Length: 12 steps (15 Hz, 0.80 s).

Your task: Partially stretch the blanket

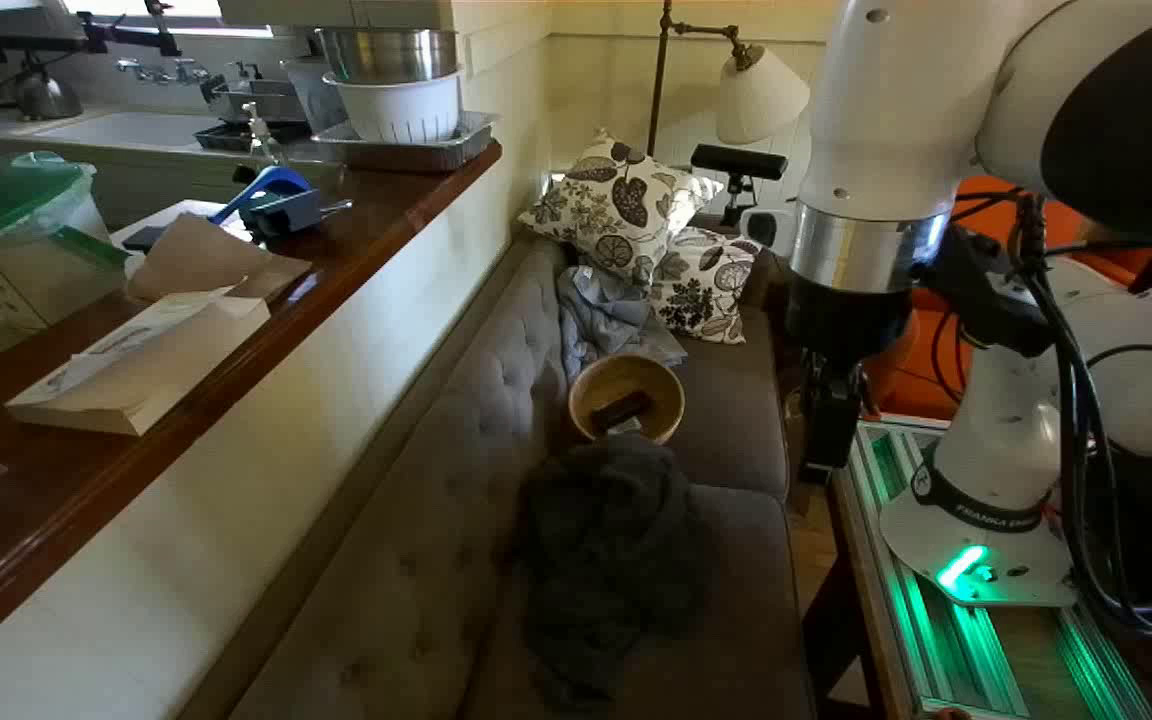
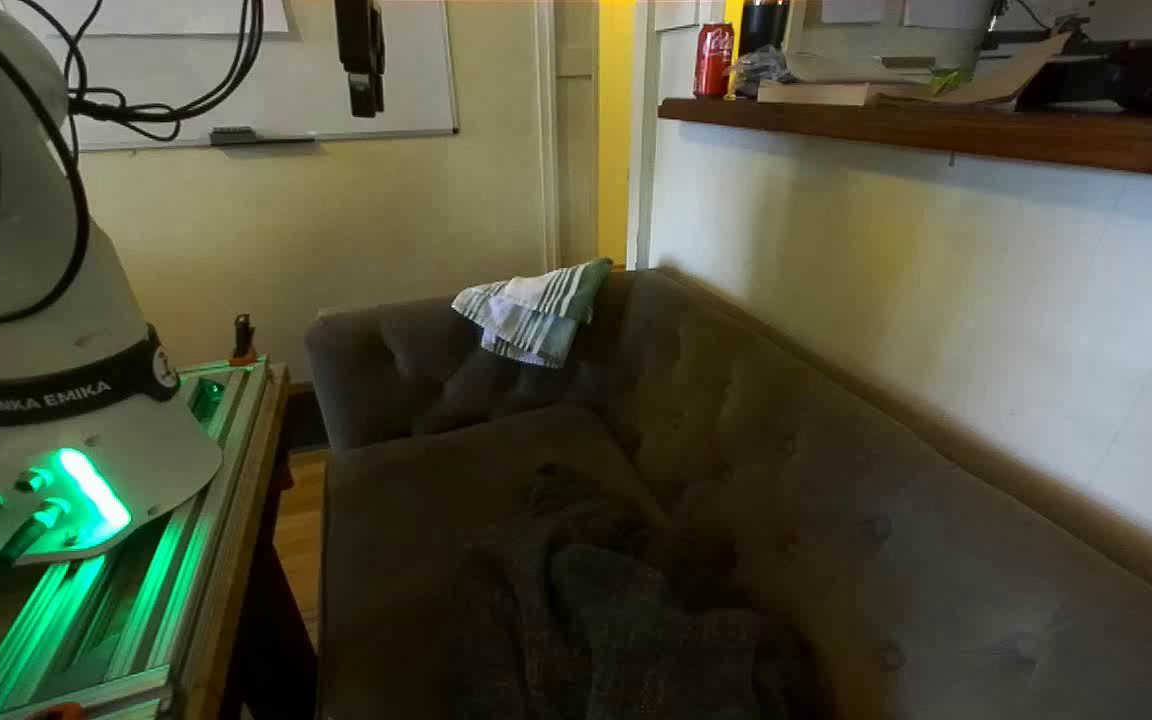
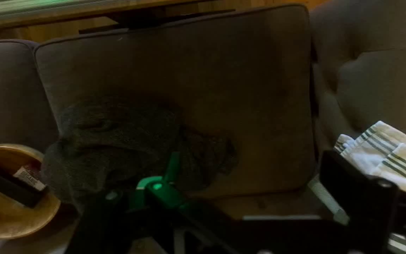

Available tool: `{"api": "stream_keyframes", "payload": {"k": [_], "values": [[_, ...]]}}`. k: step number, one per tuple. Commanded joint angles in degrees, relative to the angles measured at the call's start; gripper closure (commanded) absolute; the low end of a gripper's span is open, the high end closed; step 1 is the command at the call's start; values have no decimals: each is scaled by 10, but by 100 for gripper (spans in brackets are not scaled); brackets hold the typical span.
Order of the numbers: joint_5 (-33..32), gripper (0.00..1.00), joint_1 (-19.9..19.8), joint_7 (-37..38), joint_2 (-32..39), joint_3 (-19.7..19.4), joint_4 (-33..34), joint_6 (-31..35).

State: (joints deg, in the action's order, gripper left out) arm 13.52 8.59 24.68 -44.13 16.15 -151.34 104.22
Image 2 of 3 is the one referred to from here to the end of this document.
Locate dark grey knitted blanket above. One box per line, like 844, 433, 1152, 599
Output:
447, 455, 828, 720

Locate wooden counter shelf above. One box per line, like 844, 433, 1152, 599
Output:
654, 97, 1152, 176

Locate aluminium robot mounting table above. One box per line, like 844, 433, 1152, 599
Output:
0, 360, 301, 720

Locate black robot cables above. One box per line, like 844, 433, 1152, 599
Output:
12, 0, 268, 146

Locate white wall whiteboard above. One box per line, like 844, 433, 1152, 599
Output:
0, 0, 454, 146

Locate grey tufted sofa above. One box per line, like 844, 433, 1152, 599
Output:
308, 271, 1152, 720

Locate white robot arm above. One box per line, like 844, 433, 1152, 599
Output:
0, 9, 218, 568

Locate red soda can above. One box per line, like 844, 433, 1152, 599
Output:
691, 24, 732, 101

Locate stack of papers and books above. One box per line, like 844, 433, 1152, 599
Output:
754, 26, 1069, 109

